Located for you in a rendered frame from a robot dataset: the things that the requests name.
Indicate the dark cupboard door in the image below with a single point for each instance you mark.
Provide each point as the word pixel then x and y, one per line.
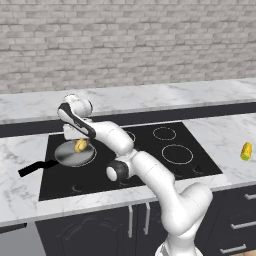
pixel 154 230
pixel 86 233

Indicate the yellow green corn cob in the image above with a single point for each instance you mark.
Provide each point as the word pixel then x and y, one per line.
pixel 246 151

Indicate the black hob knob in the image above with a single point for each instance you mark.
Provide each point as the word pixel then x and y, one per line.
pixel 77 188
pixel 178 173
pixel 199 170

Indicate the dark drawer front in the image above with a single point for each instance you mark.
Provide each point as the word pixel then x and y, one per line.
pixel 238 203
pixel 213 249
pixel 230 235

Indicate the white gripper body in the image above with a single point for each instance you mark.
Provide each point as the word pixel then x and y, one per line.
pixel 70 132

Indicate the black hob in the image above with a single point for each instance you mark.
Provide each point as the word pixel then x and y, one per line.
pixel 150 160

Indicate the grey appliance front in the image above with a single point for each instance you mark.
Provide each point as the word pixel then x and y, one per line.
pixel 16 245

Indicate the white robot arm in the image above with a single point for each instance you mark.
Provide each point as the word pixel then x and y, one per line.
pixel 173 200

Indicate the yellow potato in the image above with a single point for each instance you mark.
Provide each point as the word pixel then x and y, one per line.
pixel 80 145

